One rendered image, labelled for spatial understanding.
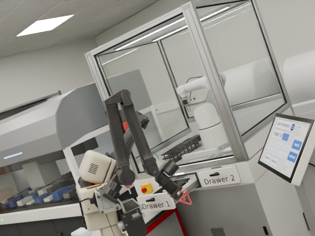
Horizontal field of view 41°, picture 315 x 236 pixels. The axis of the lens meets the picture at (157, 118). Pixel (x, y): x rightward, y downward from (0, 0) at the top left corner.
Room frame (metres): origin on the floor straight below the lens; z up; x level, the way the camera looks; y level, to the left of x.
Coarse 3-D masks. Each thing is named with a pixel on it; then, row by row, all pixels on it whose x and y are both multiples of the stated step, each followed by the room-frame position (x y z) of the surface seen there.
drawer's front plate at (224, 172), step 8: (224, 168) 2.68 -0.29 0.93; (232, 168) 2.64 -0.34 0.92; (200, 176) 2.81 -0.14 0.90; (208, 176) 2.77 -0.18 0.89; (216, 176) 2.73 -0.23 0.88; (224, 176) 2.69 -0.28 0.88; (232, 176) 2.65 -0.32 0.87; (208, 184) 2.79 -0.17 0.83; (216, 184) 2.75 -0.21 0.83; (224, 184) 2.71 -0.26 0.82
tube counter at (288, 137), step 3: (282, 132) 2.20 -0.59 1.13; (282, 135) 2.18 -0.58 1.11; (285, 135) 2.13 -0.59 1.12; (288, 135) 2.10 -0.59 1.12; (291, 135) 2.06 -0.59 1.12; (279, 138) 2.20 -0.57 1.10; (282, 138) 2.16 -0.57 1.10; (285, 138) 2.12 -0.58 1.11; (288, 138) 2.09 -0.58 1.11; (291, 138) 2.05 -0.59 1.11; (288, 141) 2.07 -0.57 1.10; (291, 141) 2.04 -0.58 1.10
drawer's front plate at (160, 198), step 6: (138, 198) 2.76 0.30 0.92; (144, 198) 2.73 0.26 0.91; (150, 198) 2.69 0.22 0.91; (156, 198) 2.66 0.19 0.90; (162, 198) 2.63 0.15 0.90; (168, 198) 2.60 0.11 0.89; (150, 204) 2.70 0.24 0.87; (162, 204) 2.64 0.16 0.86; (168, 204) 2.61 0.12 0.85; (174, 204) 2.60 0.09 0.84; (144, 210) 2.75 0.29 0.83; (150, 210) 2.72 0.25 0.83; (156, 210) 2.69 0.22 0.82
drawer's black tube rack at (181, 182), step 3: (177, 180) 2.93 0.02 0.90; (180, 180) 2.89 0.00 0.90; (183, 180) 2.88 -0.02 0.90; (186, 180) 2.84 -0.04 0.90; (177, 183) 2.85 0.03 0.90; (180, 183) 2.83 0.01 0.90; (183, 183) 2.81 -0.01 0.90; (186, 183) 2.89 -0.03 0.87; (159, 189) 2.87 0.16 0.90; (162, 189) 2.84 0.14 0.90; (156, 192) 2.81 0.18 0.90
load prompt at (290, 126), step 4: (280, 120) 2.28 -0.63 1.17; (284, 120) 2.23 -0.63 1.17; (276, 124) 2.33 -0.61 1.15; (280, 124) 2.26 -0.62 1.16; (284, 124) 2.21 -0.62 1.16; (288, 124) 2.15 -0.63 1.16; (292, 124) 2.10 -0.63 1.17; (296, 124) 2.05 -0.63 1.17; (280, 128) 2.24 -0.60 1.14; (284, 128) 2.19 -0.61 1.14; (288, 128) 2.13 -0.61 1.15; (292, 128) 2.08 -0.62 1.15; (296, 128) 2.03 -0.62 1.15; (292, 132) 2.06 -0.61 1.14
